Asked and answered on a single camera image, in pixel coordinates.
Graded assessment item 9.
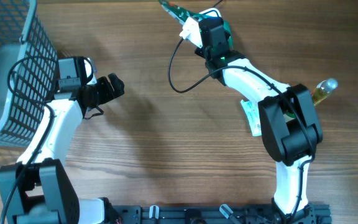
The green lid glass jar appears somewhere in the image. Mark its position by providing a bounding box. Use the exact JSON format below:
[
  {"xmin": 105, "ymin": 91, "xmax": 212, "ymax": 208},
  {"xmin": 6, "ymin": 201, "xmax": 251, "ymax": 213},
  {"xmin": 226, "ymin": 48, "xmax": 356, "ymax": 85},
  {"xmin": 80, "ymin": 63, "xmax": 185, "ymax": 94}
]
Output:
[{"xmin": 285, "ymin": 110, "xmax": 295, "ymax": 119}]

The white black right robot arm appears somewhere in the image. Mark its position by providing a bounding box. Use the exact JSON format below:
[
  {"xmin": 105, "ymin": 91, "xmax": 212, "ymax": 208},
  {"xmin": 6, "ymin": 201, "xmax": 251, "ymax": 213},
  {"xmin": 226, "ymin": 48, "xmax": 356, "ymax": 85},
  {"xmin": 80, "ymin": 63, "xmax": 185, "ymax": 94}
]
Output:
[{"xmin": 196, "ymin": 17, "xmax": 323, "ymax": 223}]

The grey plastic mesh basket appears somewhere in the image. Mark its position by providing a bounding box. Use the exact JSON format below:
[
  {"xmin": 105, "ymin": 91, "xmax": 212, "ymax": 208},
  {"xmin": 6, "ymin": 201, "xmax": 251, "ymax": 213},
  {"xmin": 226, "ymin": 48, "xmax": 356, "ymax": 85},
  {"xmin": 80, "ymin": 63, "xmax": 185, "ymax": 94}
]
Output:
[{"xmin": 0, "ymin": 0, "xmax": 58, "ymax": 147}]

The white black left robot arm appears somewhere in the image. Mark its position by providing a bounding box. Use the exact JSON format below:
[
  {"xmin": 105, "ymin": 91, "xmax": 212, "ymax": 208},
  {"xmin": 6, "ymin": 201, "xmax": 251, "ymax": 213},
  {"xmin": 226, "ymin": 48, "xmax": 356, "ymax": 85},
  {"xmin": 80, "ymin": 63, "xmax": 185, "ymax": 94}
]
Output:
[{"xmin": 0, "ymin": 55, "xmax": 124, "ymax": 223}]

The green white glove package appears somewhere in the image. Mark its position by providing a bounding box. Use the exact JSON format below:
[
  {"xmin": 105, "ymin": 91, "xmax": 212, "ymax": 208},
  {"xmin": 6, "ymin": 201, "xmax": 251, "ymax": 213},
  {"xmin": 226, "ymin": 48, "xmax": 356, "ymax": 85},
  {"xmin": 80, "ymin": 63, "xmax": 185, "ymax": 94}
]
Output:
[{"xmin": 158, "ymin": 0, "xmax": 233, "ymax": 50}]

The teal white small packet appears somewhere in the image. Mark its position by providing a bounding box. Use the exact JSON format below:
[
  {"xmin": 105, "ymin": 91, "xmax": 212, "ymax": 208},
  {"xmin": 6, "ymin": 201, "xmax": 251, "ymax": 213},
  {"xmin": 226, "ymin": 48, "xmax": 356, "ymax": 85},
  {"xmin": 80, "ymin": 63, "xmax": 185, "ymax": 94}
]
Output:
[{"xmin": 241, "ymin": 100, "xmax": 262, "ymax": 137}]

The white barcode scanner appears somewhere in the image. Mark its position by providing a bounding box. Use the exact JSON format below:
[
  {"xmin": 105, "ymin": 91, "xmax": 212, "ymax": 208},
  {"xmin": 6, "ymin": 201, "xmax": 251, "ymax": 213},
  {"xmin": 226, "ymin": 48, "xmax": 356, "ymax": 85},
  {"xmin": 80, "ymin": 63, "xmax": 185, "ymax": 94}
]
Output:
[{"xmin": 197, "ymin": 7, "xmax": 221, "ymax": 19}]

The yellow oil bottle silver cap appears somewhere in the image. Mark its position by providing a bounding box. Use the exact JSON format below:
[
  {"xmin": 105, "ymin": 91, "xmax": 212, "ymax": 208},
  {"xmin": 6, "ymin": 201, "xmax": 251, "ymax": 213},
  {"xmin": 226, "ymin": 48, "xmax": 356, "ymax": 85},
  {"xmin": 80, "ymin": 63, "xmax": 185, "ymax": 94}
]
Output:
[{"xmin": 311, "ymin": 78, "xmax": 338, "ymax": 106}]

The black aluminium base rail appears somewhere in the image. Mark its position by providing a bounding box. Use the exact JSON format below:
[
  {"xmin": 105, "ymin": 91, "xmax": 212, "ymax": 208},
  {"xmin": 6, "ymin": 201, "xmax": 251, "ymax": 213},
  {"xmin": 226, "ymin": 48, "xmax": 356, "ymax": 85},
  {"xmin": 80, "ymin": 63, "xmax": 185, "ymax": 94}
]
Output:
[{"xmin": 110, "ymin": 203, "xmax": 332, "ymax": 224}]

